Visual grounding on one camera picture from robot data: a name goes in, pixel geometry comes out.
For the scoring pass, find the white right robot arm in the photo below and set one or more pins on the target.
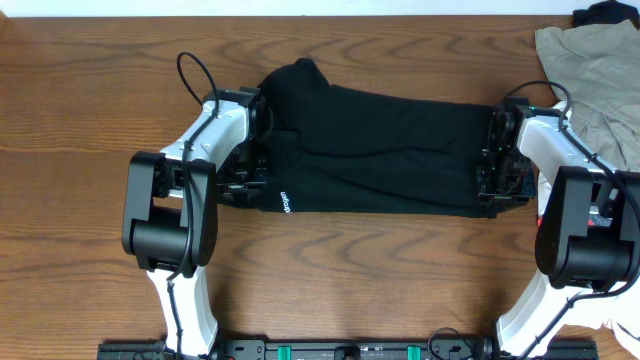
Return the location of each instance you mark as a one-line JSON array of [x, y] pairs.
[[518, 331]]

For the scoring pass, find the white garment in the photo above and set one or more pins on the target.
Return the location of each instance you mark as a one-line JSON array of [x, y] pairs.
[[587, 247]]

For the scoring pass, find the khaki folded garment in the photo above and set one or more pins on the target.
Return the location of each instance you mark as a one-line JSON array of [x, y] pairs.
[[599, 65]]

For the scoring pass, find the black t-shirt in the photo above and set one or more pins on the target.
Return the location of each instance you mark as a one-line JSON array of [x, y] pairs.
[[335, 149]]

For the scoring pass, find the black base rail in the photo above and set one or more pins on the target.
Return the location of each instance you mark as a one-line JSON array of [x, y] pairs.
[[444, 344]]

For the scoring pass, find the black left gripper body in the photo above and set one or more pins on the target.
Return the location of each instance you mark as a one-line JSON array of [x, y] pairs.
[[242, 173]]

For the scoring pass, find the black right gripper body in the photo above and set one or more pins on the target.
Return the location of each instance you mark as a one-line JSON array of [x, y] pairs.
[[510, 180]]

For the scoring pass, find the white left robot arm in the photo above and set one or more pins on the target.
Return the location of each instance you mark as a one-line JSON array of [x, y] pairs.
[[170, 222]]

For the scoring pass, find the black garment at corner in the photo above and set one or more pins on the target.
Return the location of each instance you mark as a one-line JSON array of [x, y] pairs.
[[606, 12]]

